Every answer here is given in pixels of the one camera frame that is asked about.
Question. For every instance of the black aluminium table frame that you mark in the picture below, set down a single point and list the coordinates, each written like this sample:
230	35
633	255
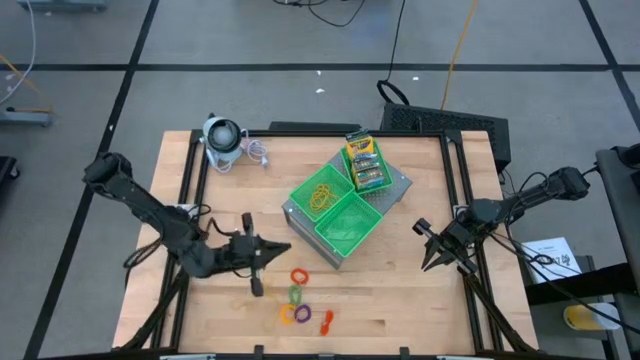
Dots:
310	134

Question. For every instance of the black shelf board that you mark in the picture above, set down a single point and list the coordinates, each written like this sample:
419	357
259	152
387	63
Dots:
560	292

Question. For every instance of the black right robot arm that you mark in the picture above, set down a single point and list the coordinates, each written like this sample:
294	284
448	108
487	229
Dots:
530	197

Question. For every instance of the grey perforated metal shelf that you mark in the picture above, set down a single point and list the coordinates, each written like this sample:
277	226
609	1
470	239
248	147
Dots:
307	235

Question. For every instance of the grey stand foot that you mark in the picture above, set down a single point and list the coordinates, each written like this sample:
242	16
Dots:
25	117
62	5

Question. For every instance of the yellow and white cylinder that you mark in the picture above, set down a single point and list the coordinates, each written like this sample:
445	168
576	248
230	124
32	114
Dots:
590	316

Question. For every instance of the black perforated computer case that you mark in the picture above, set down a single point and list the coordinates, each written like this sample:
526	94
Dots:
440	120

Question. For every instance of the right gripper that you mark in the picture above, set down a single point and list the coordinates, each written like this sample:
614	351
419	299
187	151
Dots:
457	237

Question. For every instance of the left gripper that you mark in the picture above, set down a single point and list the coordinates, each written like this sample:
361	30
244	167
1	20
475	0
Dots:
242	250

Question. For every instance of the white cylindrical desk lamp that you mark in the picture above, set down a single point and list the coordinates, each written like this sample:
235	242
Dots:
222	136

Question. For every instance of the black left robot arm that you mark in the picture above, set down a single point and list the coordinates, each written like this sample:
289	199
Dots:
150	215

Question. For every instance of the white paper sheet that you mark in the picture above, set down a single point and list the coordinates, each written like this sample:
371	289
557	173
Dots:
555	250

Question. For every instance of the yellow rubber bands pile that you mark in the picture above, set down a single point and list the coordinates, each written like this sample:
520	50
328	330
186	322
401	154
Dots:
320	197

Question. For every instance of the black bar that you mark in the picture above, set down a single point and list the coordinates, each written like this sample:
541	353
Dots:
315	126

